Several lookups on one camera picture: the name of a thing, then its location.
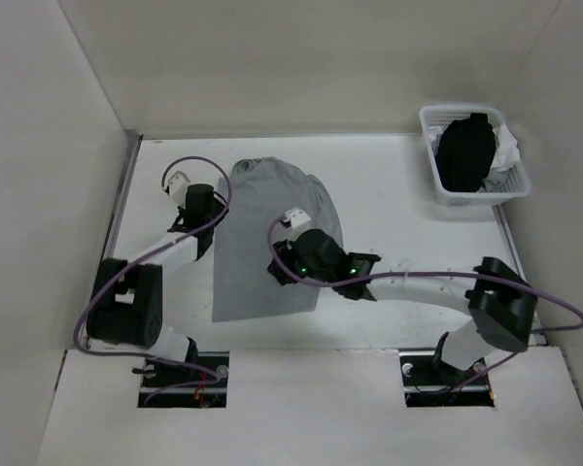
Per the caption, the grey tank top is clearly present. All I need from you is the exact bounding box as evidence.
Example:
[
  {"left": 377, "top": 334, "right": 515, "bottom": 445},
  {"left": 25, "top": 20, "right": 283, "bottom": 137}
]
[{"left": 212, "top": 157, "right": 343, "bottom": 323}]

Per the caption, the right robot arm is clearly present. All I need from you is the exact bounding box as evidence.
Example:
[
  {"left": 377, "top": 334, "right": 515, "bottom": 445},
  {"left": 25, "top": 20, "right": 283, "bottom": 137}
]
[{"left": 268, "top": 229, "right": 537, "bottom": 387}]

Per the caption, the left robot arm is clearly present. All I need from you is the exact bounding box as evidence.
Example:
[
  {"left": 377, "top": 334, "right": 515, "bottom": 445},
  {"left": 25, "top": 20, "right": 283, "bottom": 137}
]
[{"left": 86, "top": 183, "right": 224, "bottom": 387}]

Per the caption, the black tank top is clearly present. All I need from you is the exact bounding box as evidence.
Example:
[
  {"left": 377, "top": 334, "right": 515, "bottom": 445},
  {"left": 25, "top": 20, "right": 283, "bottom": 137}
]
[{"left": 435, "top": 113, "right": 497, "bottom": 193}]

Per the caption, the white tank top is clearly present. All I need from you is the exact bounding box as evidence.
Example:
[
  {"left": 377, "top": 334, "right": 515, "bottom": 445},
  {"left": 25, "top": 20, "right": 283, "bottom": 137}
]
[{"left": 429, "top": 124, "right": 521, "bottom": 192}]

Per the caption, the white plastic basket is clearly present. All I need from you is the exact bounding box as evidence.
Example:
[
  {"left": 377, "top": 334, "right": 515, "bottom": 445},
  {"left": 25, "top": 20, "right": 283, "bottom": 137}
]
[{"left": 419, "top": 104, "right": 532, "bottom": 207}]

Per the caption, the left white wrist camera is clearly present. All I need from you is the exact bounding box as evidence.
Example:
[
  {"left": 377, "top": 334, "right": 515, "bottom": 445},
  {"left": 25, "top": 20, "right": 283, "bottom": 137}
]
[{"left": 164, "top": 171, "right": 190, "bottom": 205}]

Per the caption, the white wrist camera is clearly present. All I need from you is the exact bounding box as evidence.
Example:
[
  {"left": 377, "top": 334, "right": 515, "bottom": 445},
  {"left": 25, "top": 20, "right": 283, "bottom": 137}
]
[
  {"left": 164, "top": 171, "right": 190, "bottom": 205},
  {"left": 281, "top": 208, "right": 312, "bottom": 242}
]

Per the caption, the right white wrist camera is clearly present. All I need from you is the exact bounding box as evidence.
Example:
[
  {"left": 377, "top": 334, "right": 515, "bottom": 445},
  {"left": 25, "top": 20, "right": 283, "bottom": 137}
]
[{"left": 281, "top": 208, "right": 312, "bottom": 242}]

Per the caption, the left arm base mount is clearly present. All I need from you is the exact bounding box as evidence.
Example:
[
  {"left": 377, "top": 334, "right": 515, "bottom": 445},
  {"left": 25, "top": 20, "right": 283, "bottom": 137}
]
[{"left": 131, "top": 352, "right": 230, "bottom": 409}]

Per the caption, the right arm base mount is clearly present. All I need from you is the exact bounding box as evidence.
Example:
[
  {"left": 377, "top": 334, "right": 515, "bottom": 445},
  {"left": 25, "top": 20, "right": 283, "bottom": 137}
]
[{"left": 399, "top": 350, "right": 495, "bottom": 408}]

